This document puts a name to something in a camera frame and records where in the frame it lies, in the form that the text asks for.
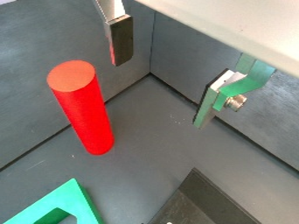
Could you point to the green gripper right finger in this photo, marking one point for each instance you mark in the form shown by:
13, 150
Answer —
224, 92

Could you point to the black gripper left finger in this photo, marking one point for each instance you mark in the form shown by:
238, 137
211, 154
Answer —
119, 30

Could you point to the red cylinder peg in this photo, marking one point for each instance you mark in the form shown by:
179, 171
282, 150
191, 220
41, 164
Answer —
73, 83

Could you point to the green shape sorter board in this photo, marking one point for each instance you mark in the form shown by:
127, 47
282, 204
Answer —
67, 200

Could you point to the black curved holder stand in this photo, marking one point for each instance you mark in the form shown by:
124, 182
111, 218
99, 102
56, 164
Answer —
200, 203

